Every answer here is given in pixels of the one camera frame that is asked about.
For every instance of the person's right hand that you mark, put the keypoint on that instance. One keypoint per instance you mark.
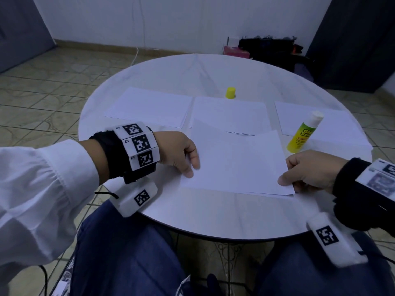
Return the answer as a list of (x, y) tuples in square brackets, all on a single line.
[(315, 169)]

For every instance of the person's left hand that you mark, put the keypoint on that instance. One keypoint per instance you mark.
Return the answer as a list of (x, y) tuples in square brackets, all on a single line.
[(176, 152)]

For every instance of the yellow glue stick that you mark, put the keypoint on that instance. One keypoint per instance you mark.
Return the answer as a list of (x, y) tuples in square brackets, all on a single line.
[(302, 135)]

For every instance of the white paper stack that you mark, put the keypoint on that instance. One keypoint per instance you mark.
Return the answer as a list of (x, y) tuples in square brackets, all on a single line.
[(336, 123), (148, 107)]

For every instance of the single white paper sheet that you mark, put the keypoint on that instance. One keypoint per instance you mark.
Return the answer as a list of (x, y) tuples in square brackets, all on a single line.
[(237, 163), (231, 114)]

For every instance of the yellow glue stick cap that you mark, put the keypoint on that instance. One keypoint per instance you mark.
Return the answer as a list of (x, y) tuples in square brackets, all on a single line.
[(231, 93)]

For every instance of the person's left forearm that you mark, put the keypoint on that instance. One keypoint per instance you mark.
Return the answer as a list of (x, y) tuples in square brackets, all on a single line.
[(43, 200)]

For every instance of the person's legs in blue jeans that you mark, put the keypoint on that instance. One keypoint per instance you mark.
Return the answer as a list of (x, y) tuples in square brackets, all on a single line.
[(123, 255)]

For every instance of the black left wristband with markers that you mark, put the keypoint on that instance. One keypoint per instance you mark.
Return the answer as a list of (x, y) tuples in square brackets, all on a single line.
[(126, 151)]

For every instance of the black wristband with markers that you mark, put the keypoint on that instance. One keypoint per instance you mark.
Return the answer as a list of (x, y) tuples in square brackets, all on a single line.
[(126, 151), (367, 197)]

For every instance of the black right wristband with markers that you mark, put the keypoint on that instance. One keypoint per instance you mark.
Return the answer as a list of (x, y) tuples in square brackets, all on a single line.
[(367, 197)]

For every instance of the blue suitcase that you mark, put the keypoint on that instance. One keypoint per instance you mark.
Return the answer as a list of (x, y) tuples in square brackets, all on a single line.
[(303, 70)]

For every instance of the pink box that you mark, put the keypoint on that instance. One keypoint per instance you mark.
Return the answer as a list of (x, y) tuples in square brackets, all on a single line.
[(236, 52)]

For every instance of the black bag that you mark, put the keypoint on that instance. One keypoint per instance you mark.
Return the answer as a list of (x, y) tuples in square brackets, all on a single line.
[(268, 49)]

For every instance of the white tissue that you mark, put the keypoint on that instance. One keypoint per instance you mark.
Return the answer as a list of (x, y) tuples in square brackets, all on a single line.
[(183, 285)]

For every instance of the black wardrobe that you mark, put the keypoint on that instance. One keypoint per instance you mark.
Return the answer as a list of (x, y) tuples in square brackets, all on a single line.
[(355, 40)]

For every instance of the black phone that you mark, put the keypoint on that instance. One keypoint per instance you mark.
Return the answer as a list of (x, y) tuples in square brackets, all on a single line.
[(63, 279)]

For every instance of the grey door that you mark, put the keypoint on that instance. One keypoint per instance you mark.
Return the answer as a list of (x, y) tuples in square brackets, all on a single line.
[(21, 30)]

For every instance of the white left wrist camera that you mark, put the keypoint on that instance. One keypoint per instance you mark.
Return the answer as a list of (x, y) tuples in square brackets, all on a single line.
[(136, 197)]

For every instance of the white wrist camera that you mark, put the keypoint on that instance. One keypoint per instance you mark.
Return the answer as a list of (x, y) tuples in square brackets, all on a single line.
[(136, 197), (336, 238)]

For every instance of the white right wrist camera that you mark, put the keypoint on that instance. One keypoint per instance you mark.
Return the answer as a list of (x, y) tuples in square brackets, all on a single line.
[(336, 238)]

